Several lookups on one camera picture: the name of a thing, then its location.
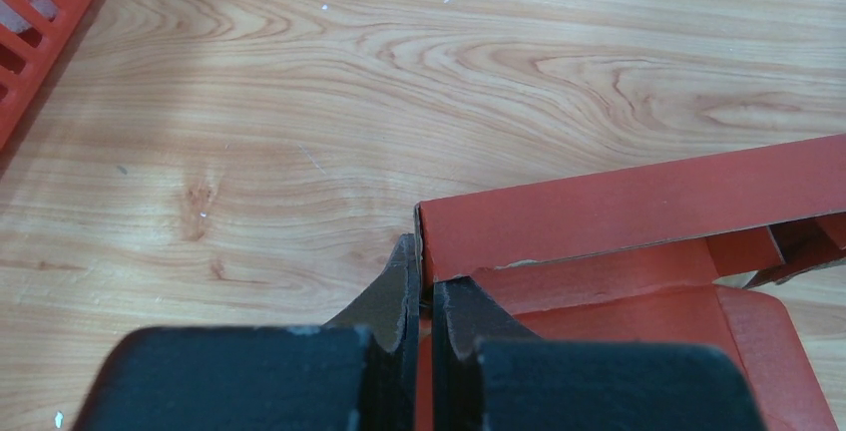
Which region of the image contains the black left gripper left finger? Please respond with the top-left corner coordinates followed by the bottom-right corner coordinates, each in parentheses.
top-left (75, 233), bottom-right (420, 430)

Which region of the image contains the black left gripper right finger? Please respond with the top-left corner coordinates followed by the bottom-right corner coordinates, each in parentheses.
top-left (432, 277), bottom-right (765, 430)

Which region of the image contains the red paper box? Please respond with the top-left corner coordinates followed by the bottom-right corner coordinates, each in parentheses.
top-left (415, 135), bottom-right (845, 430)

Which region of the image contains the red plastic basket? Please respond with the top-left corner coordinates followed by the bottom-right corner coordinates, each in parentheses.
top-left (1, 0), bottom-right (96, 145)

